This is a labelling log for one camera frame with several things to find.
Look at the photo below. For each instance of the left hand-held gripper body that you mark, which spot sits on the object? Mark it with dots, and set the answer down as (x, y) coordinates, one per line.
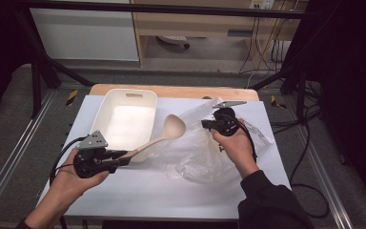
(90, 159)

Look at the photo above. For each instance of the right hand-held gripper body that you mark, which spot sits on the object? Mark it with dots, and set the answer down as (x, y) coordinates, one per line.
(225, 122)

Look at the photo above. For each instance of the white plastic basin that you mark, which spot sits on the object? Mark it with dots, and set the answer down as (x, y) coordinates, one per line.
(125, 127)

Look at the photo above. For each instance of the clear printed plastic bag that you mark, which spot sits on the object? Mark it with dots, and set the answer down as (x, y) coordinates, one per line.
(200, 156)

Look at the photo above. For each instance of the beige serving spoon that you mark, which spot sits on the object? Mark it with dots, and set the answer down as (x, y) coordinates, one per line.
(173, 127)

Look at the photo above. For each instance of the person's right hand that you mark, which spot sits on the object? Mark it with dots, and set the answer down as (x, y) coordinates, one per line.
(236, 149)

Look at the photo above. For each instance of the person's left hand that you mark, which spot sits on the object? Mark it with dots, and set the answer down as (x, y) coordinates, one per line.
(70, 184)

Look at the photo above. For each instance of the black metal stand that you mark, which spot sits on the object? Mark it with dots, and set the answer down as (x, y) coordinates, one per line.
(36, 79)
(300, 86)

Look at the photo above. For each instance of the white wheeled chair base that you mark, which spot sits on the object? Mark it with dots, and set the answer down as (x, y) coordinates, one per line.
(173, 39)

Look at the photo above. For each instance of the wooden desk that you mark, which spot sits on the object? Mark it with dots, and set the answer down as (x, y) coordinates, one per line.
(187, 27)

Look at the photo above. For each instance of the black metal crossbar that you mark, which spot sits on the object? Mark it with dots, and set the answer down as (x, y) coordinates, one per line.
(171, 9)

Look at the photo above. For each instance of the white cabinet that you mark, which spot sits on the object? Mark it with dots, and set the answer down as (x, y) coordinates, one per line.
(85, 35)

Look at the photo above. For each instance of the aluminium rail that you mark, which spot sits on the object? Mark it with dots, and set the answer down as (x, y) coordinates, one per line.
(330, 191)
(16, 152)

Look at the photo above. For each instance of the white wall outlet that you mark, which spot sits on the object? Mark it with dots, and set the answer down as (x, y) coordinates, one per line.
(262, 4)

